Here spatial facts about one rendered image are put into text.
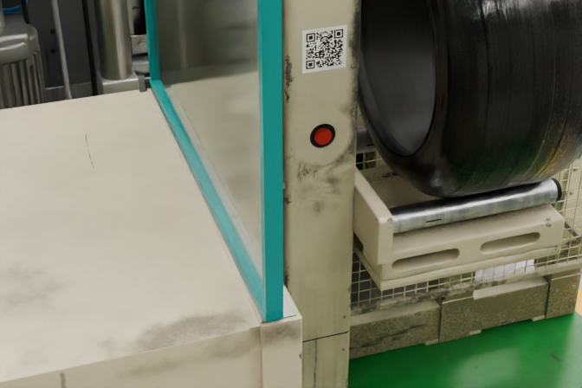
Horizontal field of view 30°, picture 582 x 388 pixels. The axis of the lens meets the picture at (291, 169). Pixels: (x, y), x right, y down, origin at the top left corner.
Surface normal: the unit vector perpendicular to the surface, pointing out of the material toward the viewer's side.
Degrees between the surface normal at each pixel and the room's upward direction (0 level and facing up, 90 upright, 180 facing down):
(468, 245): 90
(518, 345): 0
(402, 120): 28
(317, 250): 90
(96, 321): 0
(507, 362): 0
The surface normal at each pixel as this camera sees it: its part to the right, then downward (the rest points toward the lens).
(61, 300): 0.00, -0.85
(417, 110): 0.16, -0.47
